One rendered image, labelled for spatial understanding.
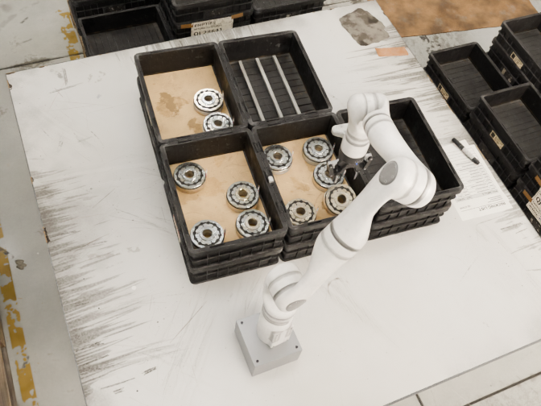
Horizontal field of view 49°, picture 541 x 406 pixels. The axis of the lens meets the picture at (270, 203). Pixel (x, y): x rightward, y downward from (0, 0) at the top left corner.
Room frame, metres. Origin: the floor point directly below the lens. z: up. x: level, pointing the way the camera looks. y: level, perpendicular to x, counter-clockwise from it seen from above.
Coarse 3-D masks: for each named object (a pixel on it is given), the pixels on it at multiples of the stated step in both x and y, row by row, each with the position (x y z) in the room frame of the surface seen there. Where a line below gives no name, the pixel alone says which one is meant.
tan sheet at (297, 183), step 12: (288, 144) 1.26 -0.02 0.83; (300, 144) 1.27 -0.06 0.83; (300, 156) 1.22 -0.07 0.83; (300, 168) 1.17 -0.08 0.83; (312, 168) 1.18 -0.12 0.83; (276, 180) 1.10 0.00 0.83; (288, 180) 1.11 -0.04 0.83; (300, 180) 1.12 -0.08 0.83; (288, 192) 1.07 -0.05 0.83; (300, 192) 1.08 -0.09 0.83; (312, 192) 1.09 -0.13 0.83; (312, 204) 1.04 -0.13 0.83; (324, 216) 1.01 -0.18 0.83
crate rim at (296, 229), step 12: (288, 120) 1.28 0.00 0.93; (300, 120) 1.29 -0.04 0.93; (336, 120) 1.32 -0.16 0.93; (252, 132) 1.20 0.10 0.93; (264, 156) 1.12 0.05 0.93; (276, 192) 0.99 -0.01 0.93; (288, 216) 0.92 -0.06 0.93; (336, 216) 0.95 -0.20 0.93; (288, 228) 0.88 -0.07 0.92; (300, 228) 0.89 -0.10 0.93; (312, 228) 0.90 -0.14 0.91
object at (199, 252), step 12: (228, 132) 1.18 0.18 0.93; (240, 132) 1.19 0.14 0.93; (168, 144) 1.09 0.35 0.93; (180, 144) 1.10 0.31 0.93; (252, 144) 1.15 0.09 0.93; (168, 168) 1.01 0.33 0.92; (264, 168) 1.07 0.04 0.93; (168, 180) 0.96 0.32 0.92; (276, 204) 0.96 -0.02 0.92; (180, 216) 0.85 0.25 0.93; (240, 240) 0.81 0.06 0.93; (252, 240) 0.82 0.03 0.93; (264, 240) 0.83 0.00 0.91; (192, 252) 0.74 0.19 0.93; (204, 252) 0.75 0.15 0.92; (216, 252) 0.76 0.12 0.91
